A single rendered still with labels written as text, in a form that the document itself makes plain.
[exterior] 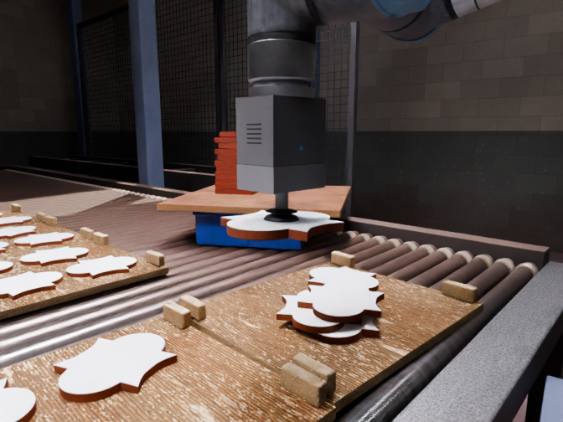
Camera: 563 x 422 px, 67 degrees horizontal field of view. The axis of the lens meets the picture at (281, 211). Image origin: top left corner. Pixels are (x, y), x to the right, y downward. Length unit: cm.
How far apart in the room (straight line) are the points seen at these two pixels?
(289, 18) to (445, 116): 491
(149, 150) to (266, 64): 197
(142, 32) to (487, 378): 220
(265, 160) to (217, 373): 27
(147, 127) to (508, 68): 394
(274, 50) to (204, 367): 39
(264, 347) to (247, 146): 29
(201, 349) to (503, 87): 487
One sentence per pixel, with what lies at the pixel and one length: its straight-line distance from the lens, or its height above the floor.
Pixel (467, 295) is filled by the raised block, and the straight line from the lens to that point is 83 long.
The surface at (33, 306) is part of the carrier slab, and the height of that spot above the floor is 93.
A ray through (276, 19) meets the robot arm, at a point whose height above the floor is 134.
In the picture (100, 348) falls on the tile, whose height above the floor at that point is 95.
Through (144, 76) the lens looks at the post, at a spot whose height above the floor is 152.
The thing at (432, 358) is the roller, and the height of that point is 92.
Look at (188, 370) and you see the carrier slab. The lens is 59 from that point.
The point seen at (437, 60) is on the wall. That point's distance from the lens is 544.
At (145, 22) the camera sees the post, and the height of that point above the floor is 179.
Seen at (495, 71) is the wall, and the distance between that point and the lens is 529.
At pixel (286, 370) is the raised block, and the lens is 53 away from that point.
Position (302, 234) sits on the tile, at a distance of 45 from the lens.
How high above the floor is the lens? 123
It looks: 10 degrees down
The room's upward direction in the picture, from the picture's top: straight up
